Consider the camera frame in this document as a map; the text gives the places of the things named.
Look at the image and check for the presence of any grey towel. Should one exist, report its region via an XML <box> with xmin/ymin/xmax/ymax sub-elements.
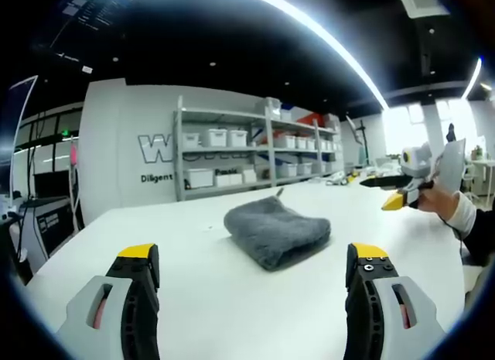
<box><xmin>223</xmin><ymin>195</ymin><xmax>333</xmax><ymax>273</ymax></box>

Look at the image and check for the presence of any person's right hand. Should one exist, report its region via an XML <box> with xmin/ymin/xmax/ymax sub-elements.
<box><xmin>416</xmin><ymin>183</ymin><xmax>462</xmax><ymax>226</ymax></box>

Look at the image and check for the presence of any clutter of tools on table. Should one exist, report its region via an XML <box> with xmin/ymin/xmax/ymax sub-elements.
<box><xmin>323</xmin><ymin>170</ymin><xmax>373</xmax><ymax>187</ymax></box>

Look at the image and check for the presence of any black floor stand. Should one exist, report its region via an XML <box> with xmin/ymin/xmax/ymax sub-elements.
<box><xmin>345</xmin><ymin>115</ymin><xmax>369</xmax><ymax>168</ymax></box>

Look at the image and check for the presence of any black equipment cabinet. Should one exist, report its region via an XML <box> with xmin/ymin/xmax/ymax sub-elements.
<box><xmin>18</xmin><ymin>197</ymin><xmax>85</xmax><ymax>262</ymax></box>

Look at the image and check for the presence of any grey metal shelving unit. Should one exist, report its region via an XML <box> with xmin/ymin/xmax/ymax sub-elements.
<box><xmin>172</xmin><ymin>95</ymin><xmax>346</xmax><ymax>203</ymax></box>

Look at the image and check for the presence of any ceiling light strip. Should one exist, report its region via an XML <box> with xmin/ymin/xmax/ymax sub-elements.
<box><xmin>231</xmin><ymin>0</ymin><xmax>389</xmax><ymax>110</ymax></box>

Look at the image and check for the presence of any group of white storage boxes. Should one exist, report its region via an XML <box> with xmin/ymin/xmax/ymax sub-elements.
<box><xmin>180</xmin><ymin>98</ymin><xmax>343</xmax><ymax>190</ymax></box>

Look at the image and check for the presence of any roll-up banner stand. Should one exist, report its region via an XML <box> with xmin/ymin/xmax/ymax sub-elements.
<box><xmin>6</xmin><ymin>74</ymin><xmax>40</xmax><ymax>206</ymax></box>

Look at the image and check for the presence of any hanging dark display screen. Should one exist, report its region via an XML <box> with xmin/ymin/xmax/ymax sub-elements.
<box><xmin>49</xmin><ymin>0</ymin><xmax>131</xmax><ymax>53</ymax></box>

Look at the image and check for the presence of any thin black cable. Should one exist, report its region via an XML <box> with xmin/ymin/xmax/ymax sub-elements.
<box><xmin>436</xmin><ymin>214</ymin><xmax>467</xmax><ymax>265</ymax></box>

